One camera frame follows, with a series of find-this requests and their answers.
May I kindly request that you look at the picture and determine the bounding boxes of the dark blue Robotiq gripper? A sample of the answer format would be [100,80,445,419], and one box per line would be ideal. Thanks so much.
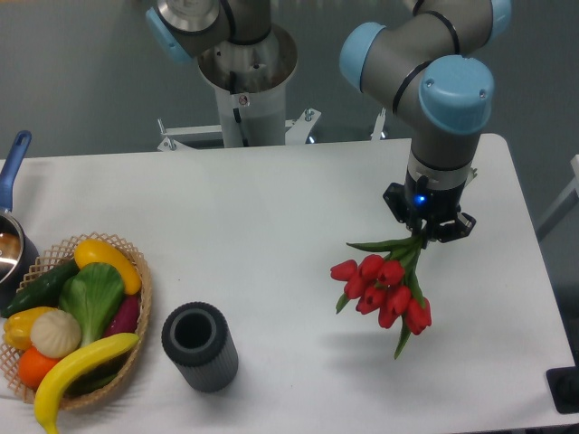
[383,170,476,243]

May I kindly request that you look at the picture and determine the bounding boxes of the red tulip bouquet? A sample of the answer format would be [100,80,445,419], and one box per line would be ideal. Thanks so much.
[329,233,432,358]

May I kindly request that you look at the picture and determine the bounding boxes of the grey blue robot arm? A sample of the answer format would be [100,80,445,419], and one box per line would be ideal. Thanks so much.
[146,1,511,242]

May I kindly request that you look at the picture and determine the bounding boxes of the dark grey ribbed vase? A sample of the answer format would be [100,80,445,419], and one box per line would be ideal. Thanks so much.
[161,301,239,393]

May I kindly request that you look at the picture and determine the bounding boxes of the black box at table edge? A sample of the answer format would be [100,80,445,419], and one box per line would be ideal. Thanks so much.
[546,366,578,414]

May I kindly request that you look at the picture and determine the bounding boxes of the purple eggplant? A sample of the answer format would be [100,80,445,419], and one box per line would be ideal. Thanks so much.
[102,295,140,337]

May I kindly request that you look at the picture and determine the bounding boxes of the yellow squash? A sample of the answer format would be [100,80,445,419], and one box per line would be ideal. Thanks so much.
[73,239,142,296]

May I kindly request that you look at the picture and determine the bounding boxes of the green lettuce leaf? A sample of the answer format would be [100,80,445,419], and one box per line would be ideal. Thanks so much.
[59,263,124,347]

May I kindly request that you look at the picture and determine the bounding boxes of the woven wicker basket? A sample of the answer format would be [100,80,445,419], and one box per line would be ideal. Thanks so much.
[1,232,152,410]

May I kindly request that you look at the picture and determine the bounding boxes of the green cucumber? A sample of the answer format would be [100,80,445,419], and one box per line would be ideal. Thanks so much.
[1,259,79,318]

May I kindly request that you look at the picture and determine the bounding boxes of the white steamed bun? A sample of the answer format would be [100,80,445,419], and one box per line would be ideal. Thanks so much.
[30,310,81,359]

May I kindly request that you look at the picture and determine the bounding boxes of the yellow banana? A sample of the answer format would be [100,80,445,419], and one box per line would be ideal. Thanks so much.
[34,333,140,434]

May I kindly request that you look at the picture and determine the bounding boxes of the orange fruit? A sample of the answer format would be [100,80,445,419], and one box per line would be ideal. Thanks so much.
[18,346,60,390]

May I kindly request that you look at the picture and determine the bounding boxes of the yellow bell pepper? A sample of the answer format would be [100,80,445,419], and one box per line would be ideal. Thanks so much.
[3,307,55,351]

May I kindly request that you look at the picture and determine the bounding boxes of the white frame at right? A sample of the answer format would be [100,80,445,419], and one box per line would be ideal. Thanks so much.
[536,155,578,242]

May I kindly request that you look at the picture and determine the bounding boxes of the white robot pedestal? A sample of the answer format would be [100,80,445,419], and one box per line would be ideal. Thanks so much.
[157,24,321,151]

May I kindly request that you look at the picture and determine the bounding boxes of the black cable on pedestal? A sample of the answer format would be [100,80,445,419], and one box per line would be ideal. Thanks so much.
[228,71,249,147]

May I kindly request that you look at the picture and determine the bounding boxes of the blue handled saucepan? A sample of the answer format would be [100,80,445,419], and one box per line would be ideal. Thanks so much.
[1,130,38,308]

